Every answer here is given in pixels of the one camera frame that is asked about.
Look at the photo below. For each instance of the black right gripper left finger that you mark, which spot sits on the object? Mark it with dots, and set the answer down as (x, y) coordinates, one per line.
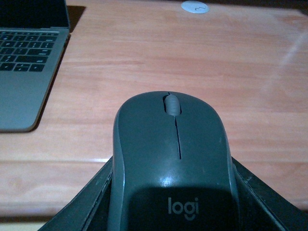
(88, 211)

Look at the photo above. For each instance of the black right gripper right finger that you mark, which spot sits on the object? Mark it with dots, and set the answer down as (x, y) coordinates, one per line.
(263, 209)

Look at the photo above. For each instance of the grey Logitech wireless mouse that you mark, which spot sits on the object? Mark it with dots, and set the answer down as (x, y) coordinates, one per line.
(172, 168)

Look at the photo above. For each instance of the wooden desk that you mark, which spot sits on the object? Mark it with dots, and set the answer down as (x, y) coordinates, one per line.
(247, 59)

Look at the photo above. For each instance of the silver laptop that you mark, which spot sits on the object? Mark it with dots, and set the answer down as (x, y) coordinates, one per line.
(33, 35)

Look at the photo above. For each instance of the white round desk grommet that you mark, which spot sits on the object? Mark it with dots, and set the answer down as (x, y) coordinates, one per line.
(193, 6)

